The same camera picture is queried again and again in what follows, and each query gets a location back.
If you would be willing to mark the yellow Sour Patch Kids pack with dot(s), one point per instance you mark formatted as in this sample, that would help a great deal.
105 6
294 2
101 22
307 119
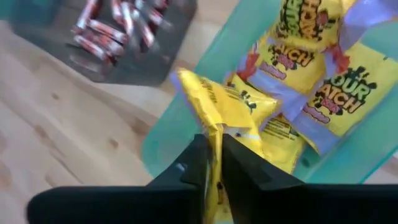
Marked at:
280 140
351 93
224 105
308 25
289 62

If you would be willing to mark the light green plastic bin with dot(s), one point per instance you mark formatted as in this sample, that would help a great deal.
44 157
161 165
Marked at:
168 149

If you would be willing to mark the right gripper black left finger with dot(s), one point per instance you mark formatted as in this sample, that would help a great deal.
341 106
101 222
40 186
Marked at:
192 174

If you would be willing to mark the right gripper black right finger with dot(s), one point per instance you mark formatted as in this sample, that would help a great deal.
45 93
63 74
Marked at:
245 180

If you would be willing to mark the grey translucent plastic bin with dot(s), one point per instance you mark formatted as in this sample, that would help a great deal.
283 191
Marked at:
133 71

